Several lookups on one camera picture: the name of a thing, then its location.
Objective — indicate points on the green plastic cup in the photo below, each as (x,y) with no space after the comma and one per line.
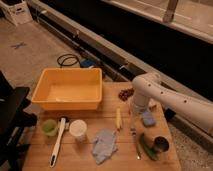
(50,127)

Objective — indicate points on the blue sponge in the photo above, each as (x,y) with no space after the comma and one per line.
(148,119)

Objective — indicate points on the blue cloth rag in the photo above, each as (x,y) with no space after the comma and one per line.
(104,145)

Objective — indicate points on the green cucumber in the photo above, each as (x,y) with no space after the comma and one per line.
(153,156)

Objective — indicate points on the yellow banana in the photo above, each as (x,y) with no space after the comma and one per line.
(118,119)

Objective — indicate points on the bunch of brown grapes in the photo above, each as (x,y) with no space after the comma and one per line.
(125,94)

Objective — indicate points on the white cardboard box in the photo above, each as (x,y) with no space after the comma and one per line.
(17,14)

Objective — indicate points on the yellow plastic bin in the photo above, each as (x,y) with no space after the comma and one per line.
(69,89)

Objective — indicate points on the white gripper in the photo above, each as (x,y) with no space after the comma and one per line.
(136,111)

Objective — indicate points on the blue object on floor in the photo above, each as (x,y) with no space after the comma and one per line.
(87,64)

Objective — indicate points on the black chair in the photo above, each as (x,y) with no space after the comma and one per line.
(13,120)

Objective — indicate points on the metal tin can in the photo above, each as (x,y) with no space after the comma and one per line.
(160,145)

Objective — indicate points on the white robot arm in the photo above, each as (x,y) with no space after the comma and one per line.
(148,86)

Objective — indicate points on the silver metal fork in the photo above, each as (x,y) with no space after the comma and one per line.
(134,135)

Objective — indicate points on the white handled brush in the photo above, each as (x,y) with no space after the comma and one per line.
(57,144)

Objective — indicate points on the white paper cup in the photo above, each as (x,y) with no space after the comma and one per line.
(78,129)

